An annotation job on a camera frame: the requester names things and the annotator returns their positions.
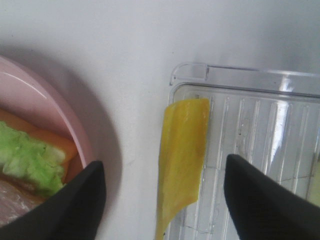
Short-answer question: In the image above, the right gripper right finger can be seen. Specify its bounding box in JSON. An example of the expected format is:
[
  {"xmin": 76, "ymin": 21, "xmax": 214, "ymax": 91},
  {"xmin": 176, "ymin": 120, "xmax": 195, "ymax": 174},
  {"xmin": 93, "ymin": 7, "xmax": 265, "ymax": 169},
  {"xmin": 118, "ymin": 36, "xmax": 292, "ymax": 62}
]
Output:
[{"xmin": 223, "ymin": 154, "xmax": 320, "ymax": 240}]

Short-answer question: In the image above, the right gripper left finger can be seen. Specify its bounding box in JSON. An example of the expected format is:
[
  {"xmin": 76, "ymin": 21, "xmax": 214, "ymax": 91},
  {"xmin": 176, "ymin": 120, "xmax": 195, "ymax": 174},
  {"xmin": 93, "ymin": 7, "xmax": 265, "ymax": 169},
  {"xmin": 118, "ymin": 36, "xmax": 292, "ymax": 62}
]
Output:
[{"xmin": 0, "ymin": 161, "xmax": 106, "ymax": 240}]

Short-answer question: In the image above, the bread slice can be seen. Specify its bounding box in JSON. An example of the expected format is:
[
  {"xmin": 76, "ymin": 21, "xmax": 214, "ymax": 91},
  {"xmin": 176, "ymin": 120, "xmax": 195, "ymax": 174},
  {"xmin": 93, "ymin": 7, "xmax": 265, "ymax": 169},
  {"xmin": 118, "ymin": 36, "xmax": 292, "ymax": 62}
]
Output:
[{"xmin": 0, "ymin": 109, "xmax": 78, "ymax": 183}]

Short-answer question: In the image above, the green lettuce leaf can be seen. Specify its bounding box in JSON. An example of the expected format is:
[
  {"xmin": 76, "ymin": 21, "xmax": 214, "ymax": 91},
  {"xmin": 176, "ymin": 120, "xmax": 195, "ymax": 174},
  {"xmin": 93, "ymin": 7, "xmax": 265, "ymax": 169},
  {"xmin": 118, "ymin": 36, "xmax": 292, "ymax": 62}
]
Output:
[{"xmin": 0, "ymin": 121, "xmax": 66, "ymax": 198}]

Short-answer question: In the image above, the pink bacon strip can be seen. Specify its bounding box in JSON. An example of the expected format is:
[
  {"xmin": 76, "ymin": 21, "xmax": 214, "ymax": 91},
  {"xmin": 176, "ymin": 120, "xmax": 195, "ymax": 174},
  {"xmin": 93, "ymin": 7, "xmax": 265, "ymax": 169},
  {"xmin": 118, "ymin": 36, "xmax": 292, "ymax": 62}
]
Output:
[{"xmin": 0, "ymin": 173, "xmax": 47, "ymax": 227}]

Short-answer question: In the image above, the yellow cheese slice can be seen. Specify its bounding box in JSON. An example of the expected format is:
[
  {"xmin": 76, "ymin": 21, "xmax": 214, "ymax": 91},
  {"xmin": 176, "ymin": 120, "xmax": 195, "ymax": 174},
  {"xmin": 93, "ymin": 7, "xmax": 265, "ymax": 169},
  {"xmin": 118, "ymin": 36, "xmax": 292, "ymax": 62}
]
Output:
[{"xmin": 155, "ymin": 98, "xmax": 210, "ymax": 240}]

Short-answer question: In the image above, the right clear plastic tray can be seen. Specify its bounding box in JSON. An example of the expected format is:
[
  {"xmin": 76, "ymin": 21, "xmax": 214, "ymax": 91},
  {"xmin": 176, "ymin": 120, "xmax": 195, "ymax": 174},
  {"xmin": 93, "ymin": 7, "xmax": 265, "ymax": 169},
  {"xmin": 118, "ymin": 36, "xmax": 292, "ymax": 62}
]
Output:
[{"xmin": 164, "ymin": 62, "xmax": 320, "ymax": 240}]

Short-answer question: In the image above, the pink round plate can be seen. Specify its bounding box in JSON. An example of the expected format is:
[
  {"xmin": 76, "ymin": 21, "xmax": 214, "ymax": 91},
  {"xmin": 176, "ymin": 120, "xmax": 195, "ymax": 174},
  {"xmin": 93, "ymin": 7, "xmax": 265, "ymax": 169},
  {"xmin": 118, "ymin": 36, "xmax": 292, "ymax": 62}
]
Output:
[{"xmin": 0, "ymin": 56, "xmax": 95, "ymax": 181}]

